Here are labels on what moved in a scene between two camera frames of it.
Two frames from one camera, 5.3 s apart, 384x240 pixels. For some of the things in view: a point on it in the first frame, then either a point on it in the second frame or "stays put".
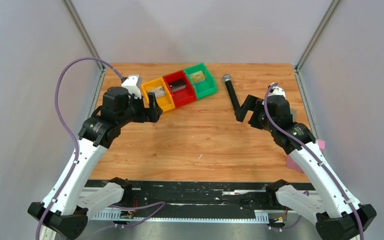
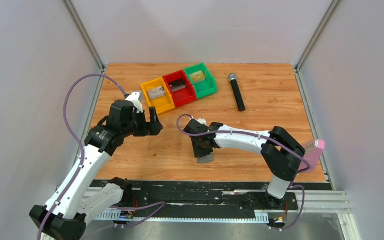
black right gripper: (251, 103) -> (199, 153)
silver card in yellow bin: (159, 91) stays put
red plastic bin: (183, 96) stays put
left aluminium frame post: (103, 67) stays put
